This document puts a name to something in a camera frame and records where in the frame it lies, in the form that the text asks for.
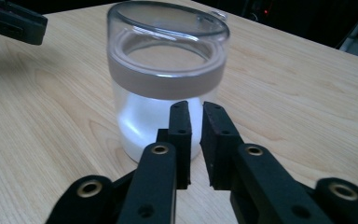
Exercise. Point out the clear glass jar with lid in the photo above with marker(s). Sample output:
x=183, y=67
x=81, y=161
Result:
x=164, y=77

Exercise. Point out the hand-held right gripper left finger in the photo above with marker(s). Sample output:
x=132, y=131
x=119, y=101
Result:
x=155, y=186

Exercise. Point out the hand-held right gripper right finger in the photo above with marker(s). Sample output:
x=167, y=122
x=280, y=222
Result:
x=261, y=186

